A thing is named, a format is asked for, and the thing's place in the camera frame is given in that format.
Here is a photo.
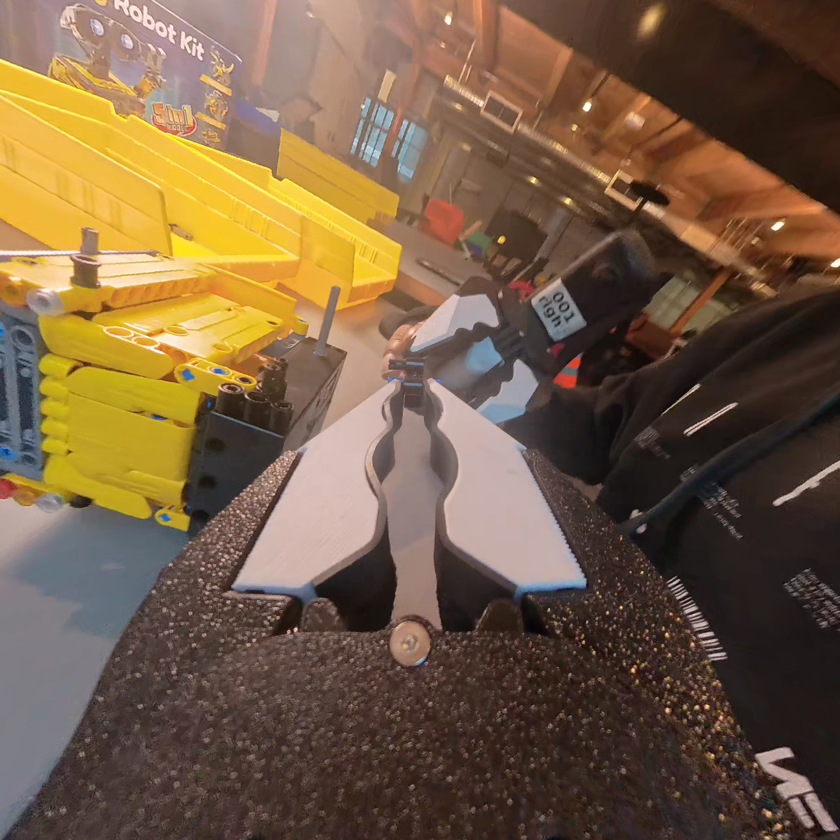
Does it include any red container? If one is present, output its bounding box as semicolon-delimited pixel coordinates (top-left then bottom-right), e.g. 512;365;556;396
422;196;464;245

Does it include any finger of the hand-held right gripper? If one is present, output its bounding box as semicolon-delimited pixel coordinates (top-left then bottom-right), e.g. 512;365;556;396
413;290;501;357
439;338;540;425

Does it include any yellow toy block robot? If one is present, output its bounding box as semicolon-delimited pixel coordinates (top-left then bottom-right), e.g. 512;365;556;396
0;227;350;534

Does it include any blue printed cardboard box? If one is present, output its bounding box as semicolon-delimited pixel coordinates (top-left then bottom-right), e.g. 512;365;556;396
46;0;245;153

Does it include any person's right hand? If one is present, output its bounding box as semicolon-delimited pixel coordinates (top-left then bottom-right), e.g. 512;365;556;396
381;318;424;382

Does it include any person's right forearm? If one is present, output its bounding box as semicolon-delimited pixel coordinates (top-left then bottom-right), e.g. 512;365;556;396
506;374;634;494

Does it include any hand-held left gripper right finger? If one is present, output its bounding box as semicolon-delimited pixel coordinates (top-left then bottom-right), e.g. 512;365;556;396
420;381;588;595

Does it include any grey metal axle rod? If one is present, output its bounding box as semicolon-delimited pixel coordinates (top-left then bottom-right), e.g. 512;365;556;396
314;285;341;357

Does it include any person in black hoodie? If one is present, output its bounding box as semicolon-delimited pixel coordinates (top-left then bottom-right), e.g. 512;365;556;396
598;283;840;840

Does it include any grey desk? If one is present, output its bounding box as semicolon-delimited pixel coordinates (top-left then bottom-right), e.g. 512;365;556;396
0;217;454;840

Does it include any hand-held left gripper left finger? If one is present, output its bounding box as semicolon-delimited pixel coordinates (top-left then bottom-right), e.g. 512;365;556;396
234;381;403;595

